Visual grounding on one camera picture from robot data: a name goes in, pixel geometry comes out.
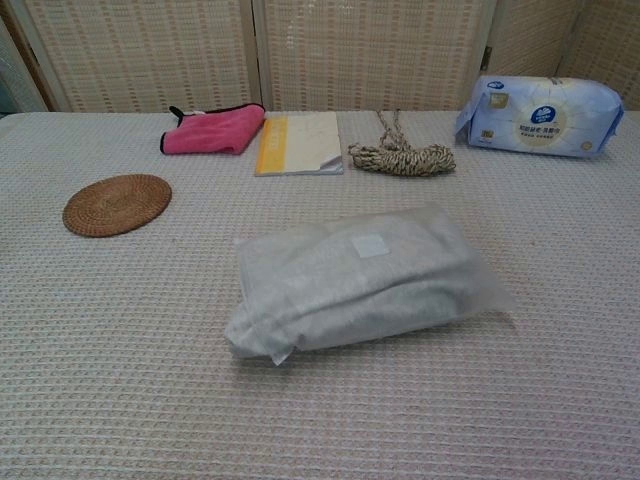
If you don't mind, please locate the woven folding screen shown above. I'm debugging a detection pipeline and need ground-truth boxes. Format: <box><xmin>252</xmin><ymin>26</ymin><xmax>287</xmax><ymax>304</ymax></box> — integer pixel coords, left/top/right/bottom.
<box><xmin>0</xmin><ymin>0</ymin><xmax>640</xmax><ymax>114</ymax></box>

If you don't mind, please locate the white and yellow notebook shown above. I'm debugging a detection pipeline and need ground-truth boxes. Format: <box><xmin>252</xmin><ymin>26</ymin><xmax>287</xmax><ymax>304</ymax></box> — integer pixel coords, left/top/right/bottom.
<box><xmin>253</xmin><ymin>110</ymin><xmax>346</xmax><ymax>178</ymax></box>

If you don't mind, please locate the beige and black twisted rope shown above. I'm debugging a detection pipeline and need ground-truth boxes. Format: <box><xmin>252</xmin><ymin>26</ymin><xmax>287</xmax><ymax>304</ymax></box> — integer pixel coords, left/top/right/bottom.
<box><xmin>347</xmin><ymin>108</ymin><xmax>458</xmax><ymax>179</ymax></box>

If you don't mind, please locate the pink cloth with black trim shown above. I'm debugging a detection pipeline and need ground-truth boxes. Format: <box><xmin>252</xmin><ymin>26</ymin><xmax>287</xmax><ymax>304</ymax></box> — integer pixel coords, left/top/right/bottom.
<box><xmin>158</xmin><ymin>102</ymin><xmax>267</xmax><ymax>157</ymax></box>

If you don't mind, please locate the round brown rattan coaster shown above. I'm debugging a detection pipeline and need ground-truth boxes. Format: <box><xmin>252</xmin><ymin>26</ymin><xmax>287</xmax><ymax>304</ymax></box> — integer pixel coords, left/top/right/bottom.
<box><xmin>61</xmin><ymin>173</ymin><xmax>174</xmax><ymax>239</ymax></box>

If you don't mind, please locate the blue tissue pack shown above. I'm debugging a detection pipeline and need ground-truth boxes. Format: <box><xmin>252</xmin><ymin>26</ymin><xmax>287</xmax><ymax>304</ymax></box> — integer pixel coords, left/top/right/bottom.
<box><xmin>453</xmin><ymin>74</ymin><xmax>626</xmax><ymax>162</ymax></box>

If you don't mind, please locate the white waffle-weave tablecloth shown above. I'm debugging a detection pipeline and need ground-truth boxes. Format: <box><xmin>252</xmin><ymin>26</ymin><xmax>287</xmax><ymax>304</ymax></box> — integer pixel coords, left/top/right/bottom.
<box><xmin>0</xmin><ymin>110</ymin><xmax>640</xmax><ymax>480</ymax></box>

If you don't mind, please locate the translucent plastic bag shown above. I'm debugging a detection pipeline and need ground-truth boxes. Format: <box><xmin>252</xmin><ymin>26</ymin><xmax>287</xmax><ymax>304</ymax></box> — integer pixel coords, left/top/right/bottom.
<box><xmin>222</xmin><ymin>205</ymin><xmax>519</xmax><ymax>367</ymax></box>

